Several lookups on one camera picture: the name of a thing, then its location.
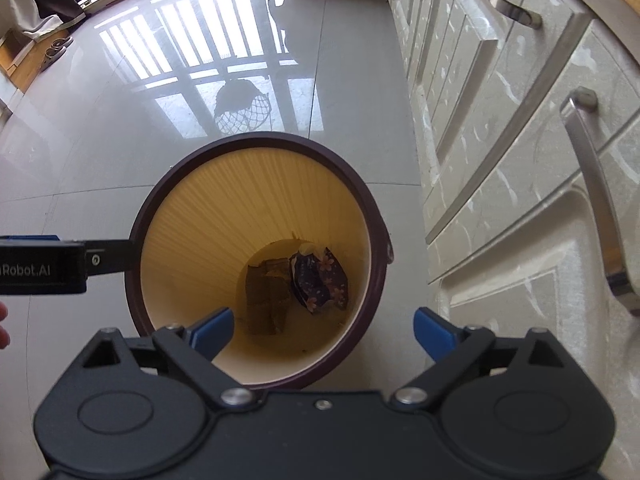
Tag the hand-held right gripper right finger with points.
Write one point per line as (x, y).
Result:
(431, 332)

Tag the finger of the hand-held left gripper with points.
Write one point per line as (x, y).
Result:
(107, 257)

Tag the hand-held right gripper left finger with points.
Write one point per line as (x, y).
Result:
(216, 329)

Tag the brown-rimmed yellow trash bin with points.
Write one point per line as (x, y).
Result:
(250, 200)

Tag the brown crumpled paper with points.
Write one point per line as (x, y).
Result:
(267, 295)

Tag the dark floral wrapper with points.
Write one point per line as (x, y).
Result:
(320, 280)

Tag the marbled white cabinet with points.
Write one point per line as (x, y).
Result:
(500, 185)

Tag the beige slipper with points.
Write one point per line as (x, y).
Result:
(51, 57)
(59, 42)

